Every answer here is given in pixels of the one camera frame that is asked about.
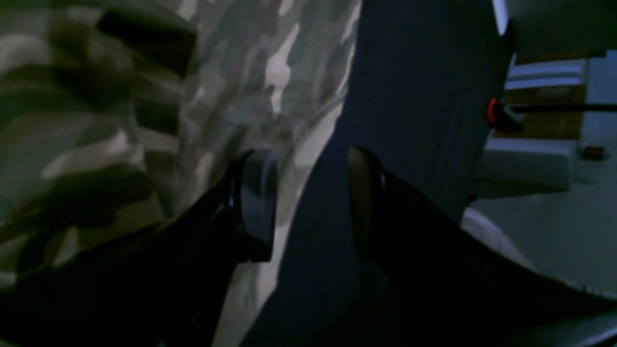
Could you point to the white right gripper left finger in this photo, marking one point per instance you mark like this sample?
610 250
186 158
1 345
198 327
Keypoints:
160 288

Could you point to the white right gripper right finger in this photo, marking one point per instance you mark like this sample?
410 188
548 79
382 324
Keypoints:
453 290

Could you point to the camouflage t-shirt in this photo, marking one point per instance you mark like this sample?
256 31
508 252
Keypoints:
118 115

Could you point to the red black clamp top right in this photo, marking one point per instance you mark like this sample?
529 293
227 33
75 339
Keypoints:
510 119

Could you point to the black table cloth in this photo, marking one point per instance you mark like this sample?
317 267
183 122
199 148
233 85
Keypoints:
421 75

